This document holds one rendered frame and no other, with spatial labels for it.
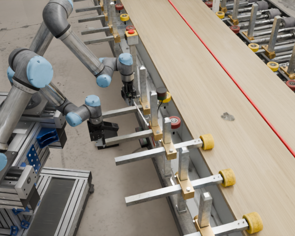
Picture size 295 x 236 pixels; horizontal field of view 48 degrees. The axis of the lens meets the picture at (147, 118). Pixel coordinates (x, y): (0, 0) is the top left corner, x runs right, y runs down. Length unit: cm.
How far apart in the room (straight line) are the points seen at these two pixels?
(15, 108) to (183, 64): 138
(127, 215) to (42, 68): 155
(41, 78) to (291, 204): 122
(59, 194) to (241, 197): 142
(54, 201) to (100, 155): 70
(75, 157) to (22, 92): 173
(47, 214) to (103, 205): 45
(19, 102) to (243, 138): 116
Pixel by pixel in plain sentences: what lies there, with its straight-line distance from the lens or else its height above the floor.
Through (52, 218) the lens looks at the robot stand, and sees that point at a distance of 250.
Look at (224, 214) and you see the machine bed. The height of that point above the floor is 70.
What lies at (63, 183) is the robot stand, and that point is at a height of 21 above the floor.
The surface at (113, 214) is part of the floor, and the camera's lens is 267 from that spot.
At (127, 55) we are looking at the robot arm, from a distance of 188.
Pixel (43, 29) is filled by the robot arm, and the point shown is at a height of 144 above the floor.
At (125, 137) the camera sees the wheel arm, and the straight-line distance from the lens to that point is 195.
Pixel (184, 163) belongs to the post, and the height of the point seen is 109.
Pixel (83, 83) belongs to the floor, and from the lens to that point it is 395.
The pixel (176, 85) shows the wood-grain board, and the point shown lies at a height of 90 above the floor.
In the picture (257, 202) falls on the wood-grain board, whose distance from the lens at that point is 166.
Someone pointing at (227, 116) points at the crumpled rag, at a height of 91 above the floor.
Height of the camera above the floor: 223
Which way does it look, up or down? 41 degrees down
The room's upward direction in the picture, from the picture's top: 3 degrees counter-clockwise
